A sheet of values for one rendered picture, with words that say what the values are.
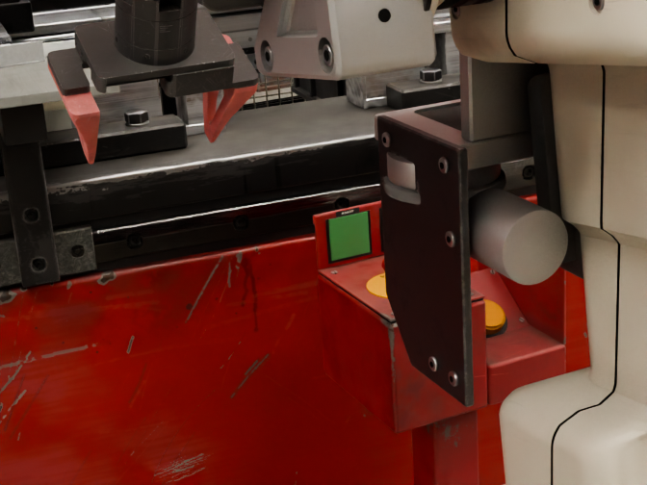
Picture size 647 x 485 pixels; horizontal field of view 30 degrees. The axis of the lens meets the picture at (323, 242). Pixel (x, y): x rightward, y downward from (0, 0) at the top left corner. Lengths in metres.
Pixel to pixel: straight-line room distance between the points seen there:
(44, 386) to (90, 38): 0.58
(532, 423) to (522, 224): 0.12
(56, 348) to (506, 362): 0.49
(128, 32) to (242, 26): 0.85
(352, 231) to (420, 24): 0.72
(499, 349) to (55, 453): 0.52
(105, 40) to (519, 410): 0.39
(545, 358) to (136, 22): 0.58
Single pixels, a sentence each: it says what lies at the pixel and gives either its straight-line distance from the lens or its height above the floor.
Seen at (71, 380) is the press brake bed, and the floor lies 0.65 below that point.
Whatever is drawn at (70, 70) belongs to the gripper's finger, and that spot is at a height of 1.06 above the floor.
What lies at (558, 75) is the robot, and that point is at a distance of 0.67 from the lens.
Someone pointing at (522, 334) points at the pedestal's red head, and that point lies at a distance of 1.26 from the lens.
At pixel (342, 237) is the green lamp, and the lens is 1.24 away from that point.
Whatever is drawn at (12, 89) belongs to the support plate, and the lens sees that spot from 1.17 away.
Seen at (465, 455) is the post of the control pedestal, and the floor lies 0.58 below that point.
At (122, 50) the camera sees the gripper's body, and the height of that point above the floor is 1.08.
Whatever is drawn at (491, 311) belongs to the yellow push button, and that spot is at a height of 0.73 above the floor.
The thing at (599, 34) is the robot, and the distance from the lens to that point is 0.54.
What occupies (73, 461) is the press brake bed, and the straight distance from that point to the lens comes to 1.42.
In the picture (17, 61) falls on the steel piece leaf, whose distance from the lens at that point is 1.29.
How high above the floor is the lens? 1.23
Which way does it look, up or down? 20 degrees down
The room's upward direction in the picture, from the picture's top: 4 degrees counter-clockwise
